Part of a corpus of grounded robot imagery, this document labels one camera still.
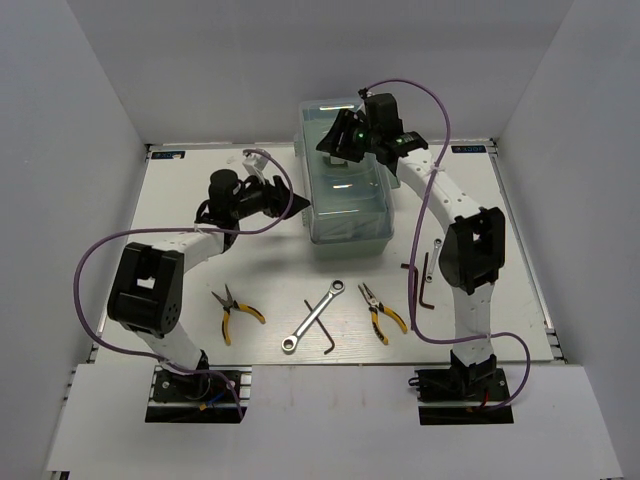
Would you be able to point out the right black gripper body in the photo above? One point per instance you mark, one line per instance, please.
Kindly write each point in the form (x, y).
(356, 138)

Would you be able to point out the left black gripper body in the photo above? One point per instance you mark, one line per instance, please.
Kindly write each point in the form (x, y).
(259, 198)

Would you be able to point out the green toolbox with clear lid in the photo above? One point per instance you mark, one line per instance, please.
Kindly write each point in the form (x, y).
(351, 212)

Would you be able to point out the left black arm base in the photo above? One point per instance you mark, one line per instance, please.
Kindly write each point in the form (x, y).
(176, 399)

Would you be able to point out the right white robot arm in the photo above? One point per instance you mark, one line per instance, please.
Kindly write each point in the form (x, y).
(473, 249)

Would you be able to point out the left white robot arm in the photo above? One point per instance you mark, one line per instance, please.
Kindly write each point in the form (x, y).
(146, 297)

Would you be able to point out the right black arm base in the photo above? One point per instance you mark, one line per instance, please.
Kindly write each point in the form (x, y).
(443, 402)

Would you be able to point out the left blue table sticker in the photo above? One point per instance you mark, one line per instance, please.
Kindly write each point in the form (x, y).
(167, 155)

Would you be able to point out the blue table sticker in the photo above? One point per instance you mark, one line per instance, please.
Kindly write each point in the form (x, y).
(468, 149)
(167, 155)

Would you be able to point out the right blue table sticker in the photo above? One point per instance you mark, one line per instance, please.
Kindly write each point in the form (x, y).
(468, 149)

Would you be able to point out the long dark red hex key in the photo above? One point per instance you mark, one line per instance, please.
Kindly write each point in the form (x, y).
(413, 277)

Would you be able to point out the small silver wrench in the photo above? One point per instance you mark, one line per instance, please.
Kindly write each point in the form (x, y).
(437, 244)

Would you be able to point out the large silver ratchet wrench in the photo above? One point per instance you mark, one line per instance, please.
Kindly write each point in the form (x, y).
(289, 344)

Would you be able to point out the dark hex key under wrench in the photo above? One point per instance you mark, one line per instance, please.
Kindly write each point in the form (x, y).
(323, 329)

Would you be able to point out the left yellow handled pliers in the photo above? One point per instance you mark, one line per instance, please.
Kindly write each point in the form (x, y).
(230, 304)

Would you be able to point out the yellow handled pliers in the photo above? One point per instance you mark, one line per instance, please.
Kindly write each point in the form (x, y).
(230, 304)
(376, 308)

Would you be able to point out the right yellow handled pliers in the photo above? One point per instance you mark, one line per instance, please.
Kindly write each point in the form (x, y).
(376, 308)

